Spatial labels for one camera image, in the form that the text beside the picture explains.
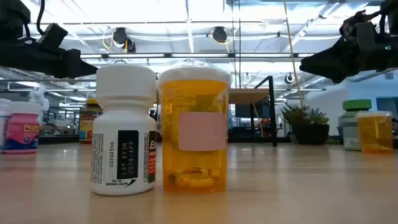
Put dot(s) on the yellow cap amber bottle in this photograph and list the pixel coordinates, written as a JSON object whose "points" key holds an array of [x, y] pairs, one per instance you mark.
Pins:
{"points": [[85, 124]]}

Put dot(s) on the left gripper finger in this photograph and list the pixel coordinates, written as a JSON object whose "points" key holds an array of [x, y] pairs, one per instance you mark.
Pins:
{"points": [[76, 67]]}

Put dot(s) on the green cap medicine bottle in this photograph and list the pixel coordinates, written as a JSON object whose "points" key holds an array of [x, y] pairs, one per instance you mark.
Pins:
{"points": [[351, 124]]}

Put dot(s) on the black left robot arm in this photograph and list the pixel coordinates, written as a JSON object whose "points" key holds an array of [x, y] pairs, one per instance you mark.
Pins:
{"points": [[12, 18]]}

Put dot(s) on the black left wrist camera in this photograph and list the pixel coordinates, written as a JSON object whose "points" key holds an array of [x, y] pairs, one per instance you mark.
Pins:
{"points": [[53, 36]]}

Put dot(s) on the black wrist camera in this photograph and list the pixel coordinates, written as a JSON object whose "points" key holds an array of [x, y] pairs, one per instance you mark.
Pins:
{"points": [[53, 36], [360, 31]]}

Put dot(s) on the white cap blue label bottle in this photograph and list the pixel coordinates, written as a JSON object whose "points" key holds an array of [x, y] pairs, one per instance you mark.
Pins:
{"points": [[3, 124]]}

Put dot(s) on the wooden shelf black legs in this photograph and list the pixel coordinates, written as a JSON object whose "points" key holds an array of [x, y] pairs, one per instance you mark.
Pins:
{"points": [[248, 96]]}

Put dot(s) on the orange pill vial white cap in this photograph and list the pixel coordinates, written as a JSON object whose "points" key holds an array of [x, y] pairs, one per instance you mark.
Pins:
{"points": [[374, 133]]}

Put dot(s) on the pink Pepto bottle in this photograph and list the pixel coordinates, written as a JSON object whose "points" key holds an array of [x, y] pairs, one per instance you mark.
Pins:
{"points": [[23, 130]]}

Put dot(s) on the black table frame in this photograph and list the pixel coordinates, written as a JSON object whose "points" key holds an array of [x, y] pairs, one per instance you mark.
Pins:
{"points": [[62, 140]]}

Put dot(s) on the orange vial pink label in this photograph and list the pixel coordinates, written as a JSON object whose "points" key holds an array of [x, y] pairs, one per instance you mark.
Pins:
{"points": [[194, 99]]}

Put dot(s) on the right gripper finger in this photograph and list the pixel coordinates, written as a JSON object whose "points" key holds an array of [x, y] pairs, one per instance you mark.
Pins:
{"points": [[329, 67]]}

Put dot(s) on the potted succulent plant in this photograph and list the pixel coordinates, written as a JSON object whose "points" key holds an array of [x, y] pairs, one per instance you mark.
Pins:
{"points": [[311, 133]]}

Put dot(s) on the white robot figure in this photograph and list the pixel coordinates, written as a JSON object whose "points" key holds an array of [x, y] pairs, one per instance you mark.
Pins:
{"points": [[38, 95]]}

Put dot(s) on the small white Excedrin bottle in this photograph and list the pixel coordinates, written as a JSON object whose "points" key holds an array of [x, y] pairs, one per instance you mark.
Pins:
{"points": [[124, 124]]}

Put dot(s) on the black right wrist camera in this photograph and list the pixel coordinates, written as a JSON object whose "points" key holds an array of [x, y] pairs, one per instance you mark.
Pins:
{"points": [[360, 31]]}

